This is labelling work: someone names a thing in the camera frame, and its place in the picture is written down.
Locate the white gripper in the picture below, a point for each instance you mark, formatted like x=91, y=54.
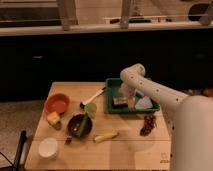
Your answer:
x=128, y=92

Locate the brown block eraser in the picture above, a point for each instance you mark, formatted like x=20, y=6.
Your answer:
x=119, y=102

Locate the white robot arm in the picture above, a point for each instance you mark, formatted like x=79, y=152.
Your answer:
x=192, y=133

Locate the green plastic tray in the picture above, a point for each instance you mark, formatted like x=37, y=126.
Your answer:
x=112, y=91

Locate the light blue cloth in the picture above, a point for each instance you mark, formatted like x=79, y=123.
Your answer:
x=144, y=103

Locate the purple grape bunch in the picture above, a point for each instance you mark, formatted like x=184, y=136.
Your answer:
x=148, y=126

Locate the green spoon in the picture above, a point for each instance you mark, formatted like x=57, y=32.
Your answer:
x=90, y=111

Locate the yellow banana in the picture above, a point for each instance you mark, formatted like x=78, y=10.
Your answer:
x=104, y=137

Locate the dark brown bowl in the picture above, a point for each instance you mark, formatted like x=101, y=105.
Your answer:
x=79, y=126

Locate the orange bowl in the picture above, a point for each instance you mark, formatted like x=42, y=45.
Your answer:
x=58, y=103

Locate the small dark toy piece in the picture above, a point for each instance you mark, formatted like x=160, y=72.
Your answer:
x=68, y=140

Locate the yellow cheese block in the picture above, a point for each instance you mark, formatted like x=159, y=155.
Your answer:
x=54, y=120

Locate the white cup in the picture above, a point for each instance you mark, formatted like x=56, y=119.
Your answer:
x=48, y=148

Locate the white-handled brush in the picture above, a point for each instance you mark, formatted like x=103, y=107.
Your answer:
x=85, y=102

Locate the black chair frame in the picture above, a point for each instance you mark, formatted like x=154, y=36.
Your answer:
x=15, y=164

